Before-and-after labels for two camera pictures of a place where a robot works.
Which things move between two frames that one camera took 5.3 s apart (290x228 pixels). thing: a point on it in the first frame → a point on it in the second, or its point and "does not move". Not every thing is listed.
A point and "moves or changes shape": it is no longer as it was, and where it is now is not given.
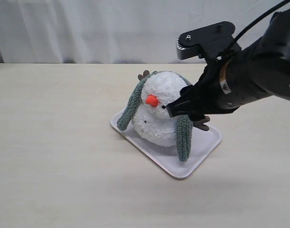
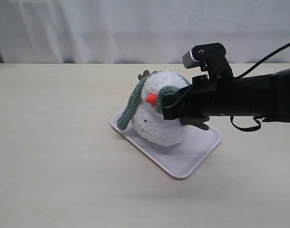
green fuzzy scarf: (184, 124) moves or changes shape
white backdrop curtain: (113, 31) does not move
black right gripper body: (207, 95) does not move
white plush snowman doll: (151, 120) does not move
